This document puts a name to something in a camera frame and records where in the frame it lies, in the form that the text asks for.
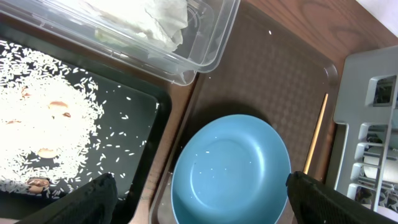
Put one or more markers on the clear plastic waste bin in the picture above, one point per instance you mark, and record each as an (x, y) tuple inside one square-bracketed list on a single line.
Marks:
[(204, 40)]

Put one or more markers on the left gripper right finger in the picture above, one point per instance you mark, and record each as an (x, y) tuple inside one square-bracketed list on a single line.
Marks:
[(313, 202)]

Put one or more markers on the brown serving tray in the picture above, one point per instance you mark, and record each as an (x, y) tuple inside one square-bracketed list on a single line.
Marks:
[(267, 72)]

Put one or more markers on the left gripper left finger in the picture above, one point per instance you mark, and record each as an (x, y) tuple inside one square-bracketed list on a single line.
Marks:
[(92, 203)]

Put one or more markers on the white napkin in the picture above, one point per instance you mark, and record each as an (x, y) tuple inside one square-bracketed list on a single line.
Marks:
[(158, 22)]

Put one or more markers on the grey dishwasher rack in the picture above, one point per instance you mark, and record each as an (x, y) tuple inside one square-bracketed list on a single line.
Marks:
[(366, 117)]

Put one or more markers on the black rectangular tray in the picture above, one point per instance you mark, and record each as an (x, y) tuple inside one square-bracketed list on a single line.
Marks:
[(17, 206)]

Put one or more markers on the white rice pile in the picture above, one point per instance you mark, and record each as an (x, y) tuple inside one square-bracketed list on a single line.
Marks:
[(63, 126)]

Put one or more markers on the dark blue plate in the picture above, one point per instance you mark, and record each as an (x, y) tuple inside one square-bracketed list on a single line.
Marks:
[(233, 170)]

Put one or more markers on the cream cup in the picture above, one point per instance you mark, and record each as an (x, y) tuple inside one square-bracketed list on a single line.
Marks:
[(371, 156)]

